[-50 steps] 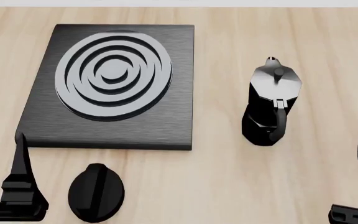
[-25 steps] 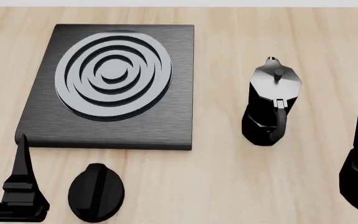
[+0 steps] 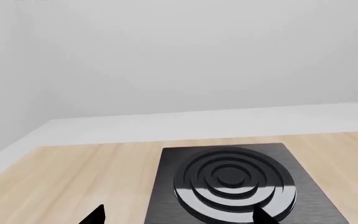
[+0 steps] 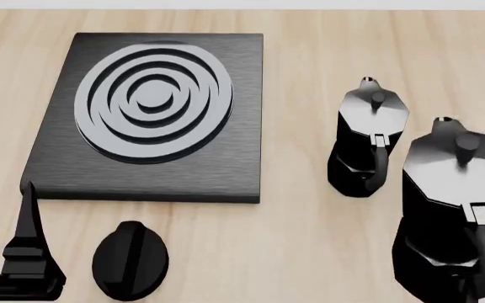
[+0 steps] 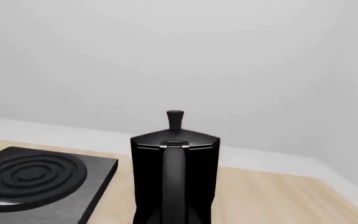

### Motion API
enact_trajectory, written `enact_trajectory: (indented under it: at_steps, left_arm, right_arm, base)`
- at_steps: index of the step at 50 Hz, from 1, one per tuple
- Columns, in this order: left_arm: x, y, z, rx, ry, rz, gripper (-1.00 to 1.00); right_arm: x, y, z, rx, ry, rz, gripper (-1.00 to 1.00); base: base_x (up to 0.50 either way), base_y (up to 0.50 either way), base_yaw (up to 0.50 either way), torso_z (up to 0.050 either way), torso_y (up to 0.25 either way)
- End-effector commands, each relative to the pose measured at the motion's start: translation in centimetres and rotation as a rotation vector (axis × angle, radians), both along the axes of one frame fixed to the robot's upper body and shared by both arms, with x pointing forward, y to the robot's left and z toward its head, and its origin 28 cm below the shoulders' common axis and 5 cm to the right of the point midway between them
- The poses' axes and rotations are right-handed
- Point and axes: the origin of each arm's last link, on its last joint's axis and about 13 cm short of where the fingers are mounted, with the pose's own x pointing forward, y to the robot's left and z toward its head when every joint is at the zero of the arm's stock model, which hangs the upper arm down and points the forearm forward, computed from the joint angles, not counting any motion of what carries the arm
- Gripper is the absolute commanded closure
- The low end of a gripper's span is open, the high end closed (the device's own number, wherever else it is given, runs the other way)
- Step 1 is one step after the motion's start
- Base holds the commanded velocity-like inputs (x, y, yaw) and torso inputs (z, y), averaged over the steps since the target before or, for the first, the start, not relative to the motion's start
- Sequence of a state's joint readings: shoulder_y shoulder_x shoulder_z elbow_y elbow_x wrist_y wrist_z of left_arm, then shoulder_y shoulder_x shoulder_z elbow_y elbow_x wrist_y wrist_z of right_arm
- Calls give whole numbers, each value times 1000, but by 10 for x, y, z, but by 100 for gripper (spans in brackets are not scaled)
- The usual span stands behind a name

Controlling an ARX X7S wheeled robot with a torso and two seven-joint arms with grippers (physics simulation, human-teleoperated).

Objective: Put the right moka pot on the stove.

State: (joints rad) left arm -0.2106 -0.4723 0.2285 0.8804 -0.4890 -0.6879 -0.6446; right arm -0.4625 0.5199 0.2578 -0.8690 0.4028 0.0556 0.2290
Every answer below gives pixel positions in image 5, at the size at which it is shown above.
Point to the black electric stove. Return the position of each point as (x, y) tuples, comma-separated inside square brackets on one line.
[(33, 177)]

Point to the black moka pot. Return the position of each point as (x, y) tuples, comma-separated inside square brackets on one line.
[(148, 177)]

